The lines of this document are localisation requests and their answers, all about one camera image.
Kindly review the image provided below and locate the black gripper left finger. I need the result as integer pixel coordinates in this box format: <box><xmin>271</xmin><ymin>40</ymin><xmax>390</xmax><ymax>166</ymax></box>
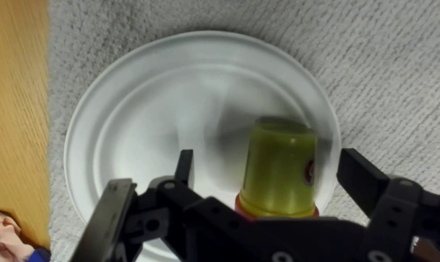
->
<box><xmin>68</xmin><ymin>148</ymin><xmax>240</xmax><ymax>262</ymax></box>

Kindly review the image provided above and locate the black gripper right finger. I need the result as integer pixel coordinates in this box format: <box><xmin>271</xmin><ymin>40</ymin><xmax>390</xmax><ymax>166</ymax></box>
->
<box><xmin>335</xmin><ymin>147</ymin><xmax>440</xmax><ymax>262</ymax></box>

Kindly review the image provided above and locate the white round plate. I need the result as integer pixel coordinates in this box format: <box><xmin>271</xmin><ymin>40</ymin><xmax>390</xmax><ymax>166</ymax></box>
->
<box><xmin>63</xmin><ymin>29</ymin><xmax>342</xmax><ymax>262</ymax></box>

